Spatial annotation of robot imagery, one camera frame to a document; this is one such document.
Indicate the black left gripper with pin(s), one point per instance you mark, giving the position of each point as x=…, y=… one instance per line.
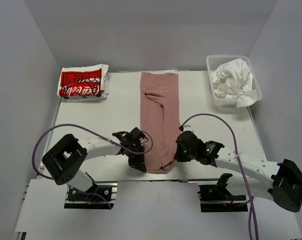
x=138, y=163

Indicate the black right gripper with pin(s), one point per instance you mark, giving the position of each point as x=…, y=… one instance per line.
x=179, y=156

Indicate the pink printed t shirt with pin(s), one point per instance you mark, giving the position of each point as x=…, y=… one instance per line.
x=159, y=117

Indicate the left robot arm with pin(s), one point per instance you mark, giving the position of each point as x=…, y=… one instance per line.
x=64, y=160

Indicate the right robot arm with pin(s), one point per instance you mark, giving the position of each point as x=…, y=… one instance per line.
x=280, y=182

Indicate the folded red white t shirt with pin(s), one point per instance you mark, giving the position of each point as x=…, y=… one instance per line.
x=89, y=83

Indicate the white crumpled t shirt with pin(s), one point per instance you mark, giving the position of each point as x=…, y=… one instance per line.
x=233, y=80

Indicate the white perforated plastic basket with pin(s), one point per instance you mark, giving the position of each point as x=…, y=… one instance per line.
x=213, y=61

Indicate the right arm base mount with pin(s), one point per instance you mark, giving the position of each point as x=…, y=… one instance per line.
x=215, y=198

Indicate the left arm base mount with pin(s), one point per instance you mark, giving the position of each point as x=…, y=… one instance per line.
x=99, y=197

